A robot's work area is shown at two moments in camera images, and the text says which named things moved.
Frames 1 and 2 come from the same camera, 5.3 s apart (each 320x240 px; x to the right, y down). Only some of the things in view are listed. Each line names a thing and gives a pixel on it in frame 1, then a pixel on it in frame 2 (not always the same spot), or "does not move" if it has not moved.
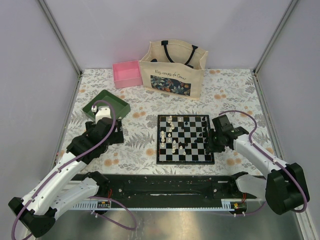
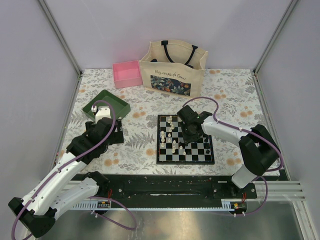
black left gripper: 118,137 does not move
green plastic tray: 121,108 does not move
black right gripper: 211,146 to 189,139
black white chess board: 182,139 does not move
